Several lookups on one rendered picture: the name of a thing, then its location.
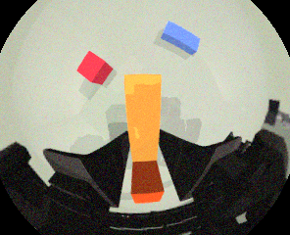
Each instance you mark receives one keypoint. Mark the blue rectangular block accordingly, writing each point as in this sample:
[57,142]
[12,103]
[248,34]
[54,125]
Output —
[181,38]

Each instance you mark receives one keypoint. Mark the orange bar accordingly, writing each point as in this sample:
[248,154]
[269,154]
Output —
[143,110]

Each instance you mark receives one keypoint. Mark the small red block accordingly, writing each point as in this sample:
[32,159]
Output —
[95,69]

